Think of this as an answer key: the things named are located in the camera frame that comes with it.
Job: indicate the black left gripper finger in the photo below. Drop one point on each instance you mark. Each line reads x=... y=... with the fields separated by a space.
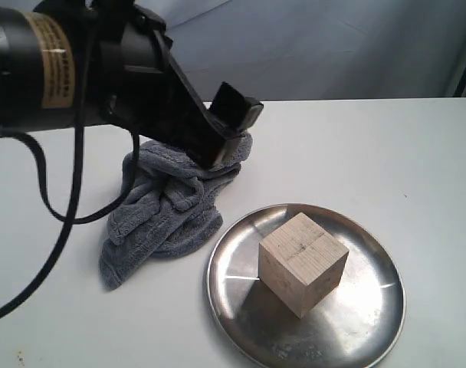
x=218 y=149
x=235 y=110

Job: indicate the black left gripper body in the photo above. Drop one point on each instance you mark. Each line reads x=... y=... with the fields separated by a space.
x=134 y=82

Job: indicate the grey terry towel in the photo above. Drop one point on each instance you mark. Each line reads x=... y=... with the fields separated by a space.
x=170 y=211

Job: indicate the light wooden cube block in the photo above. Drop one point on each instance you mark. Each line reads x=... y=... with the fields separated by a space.
x=301 y=263

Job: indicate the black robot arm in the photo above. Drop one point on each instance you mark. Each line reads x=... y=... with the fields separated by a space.
x=42 y=68

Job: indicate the grey backdrop cloth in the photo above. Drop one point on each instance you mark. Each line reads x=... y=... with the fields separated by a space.
x=318 y=50

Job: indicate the round stainless steel plate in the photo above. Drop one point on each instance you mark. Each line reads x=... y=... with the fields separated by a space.
x=355 y=325

